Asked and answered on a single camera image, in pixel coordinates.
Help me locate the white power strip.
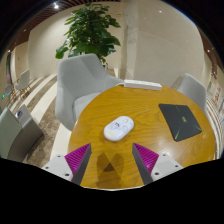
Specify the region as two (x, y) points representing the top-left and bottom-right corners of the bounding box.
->
(123, 79), (163, 92)

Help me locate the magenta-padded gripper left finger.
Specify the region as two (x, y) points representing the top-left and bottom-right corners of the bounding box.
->
(41, 143), (92, 186)

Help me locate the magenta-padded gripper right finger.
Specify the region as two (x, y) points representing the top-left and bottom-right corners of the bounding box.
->
(131, 142), (184, 186)

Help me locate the white cartoon-print computer mouse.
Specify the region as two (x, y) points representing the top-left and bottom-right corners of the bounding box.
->
(103, 115), (135, 143)

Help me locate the white chair with wooden legs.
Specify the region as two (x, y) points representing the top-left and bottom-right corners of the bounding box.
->
(14, 69), (32, 98)

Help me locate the black square mouse pad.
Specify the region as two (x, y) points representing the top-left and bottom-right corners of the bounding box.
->
(158, 103), (203, 142)

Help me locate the green potted plant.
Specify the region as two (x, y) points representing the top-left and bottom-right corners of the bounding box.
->
(55, 3), (122, 69)

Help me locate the grey upholstered armchair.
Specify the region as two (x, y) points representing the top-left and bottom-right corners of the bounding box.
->
(171, 73), (208, 116)
(54, 53), (125, 132)

